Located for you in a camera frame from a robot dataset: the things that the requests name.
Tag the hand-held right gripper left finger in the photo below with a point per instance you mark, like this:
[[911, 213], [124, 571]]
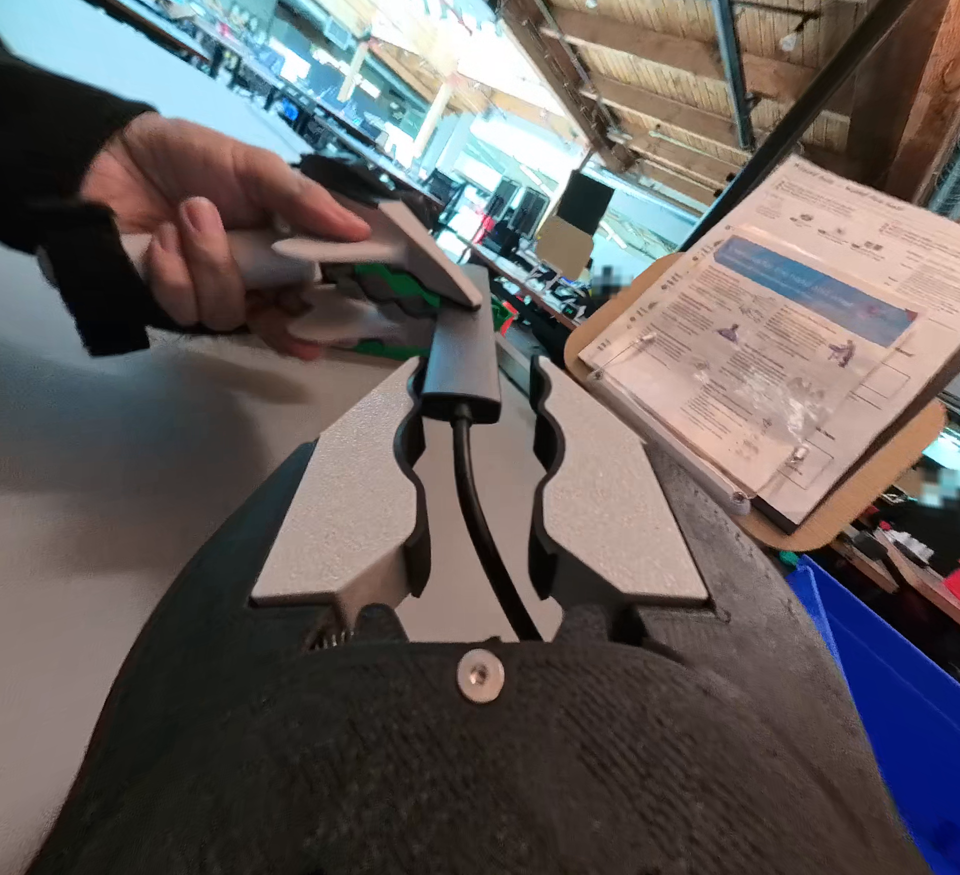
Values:
[[346, 515]]

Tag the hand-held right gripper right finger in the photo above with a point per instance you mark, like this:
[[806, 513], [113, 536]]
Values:
[[616, 515]]

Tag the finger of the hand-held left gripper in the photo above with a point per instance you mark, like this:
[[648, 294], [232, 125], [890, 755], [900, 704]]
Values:
[[353, 324], [420, 253]]

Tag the green plastic bin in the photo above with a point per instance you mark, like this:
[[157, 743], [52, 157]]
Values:
[[390, 290]]

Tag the grey usb hub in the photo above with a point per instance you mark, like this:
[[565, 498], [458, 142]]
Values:
[[462, 350]]

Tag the blue plastic bin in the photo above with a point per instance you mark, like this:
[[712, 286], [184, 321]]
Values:
[[893, 688]]

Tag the person's left hand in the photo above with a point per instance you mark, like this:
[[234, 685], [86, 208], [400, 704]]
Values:
[[195, 192]]

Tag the small beige board stand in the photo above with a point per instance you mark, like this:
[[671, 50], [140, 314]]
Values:
[[563, 249]]

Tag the black standing panel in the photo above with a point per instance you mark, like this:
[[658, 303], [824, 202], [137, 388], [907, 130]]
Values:
[[586, 201]]

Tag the laminated exercise sheet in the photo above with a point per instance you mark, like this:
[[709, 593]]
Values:
[[751, 365]]

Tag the wooden document stand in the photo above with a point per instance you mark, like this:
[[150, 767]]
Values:
[[885, 485]]

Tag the white instruction sheet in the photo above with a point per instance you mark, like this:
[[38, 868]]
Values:
[[849, 208]]

